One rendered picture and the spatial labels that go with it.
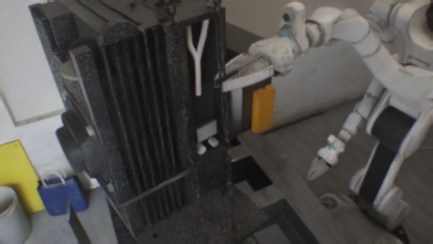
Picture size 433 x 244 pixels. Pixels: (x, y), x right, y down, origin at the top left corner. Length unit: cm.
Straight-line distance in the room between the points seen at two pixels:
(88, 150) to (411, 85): 92
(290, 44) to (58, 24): 67
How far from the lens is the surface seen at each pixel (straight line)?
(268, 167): 176
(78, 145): 99
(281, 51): 70
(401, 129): 145
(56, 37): 108
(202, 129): 113
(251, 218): 126
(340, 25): 87
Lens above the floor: 193
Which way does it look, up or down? 39 degrees down
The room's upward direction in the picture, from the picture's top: 2 degrees counter-clockwise
